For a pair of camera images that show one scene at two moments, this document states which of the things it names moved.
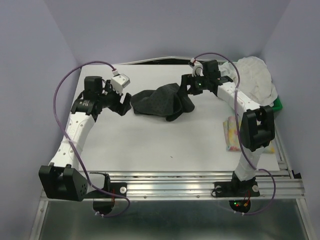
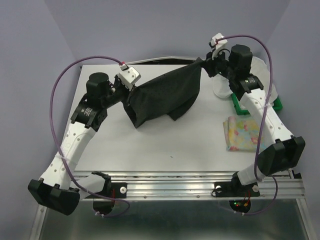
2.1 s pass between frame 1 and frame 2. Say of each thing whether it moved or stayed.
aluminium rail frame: stayed
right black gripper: moved
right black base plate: stayed
